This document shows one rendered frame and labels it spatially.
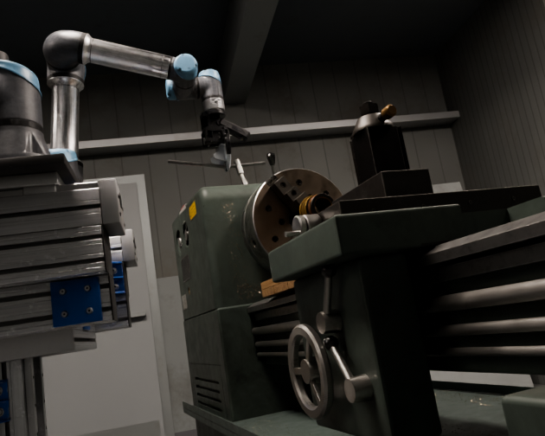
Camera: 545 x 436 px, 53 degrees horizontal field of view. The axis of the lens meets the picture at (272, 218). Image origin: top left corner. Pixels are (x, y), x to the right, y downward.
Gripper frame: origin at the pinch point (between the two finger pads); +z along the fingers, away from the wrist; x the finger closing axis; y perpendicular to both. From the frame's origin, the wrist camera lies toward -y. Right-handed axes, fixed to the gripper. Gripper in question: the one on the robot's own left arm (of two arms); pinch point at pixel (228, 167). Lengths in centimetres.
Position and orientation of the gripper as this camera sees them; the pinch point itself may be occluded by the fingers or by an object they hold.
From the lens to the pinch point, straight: 188.3
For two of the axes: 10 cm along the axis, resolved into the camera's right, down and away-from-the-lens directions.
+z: 1.6, 9.7, -1.9
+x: 3.2, -2.3, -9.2
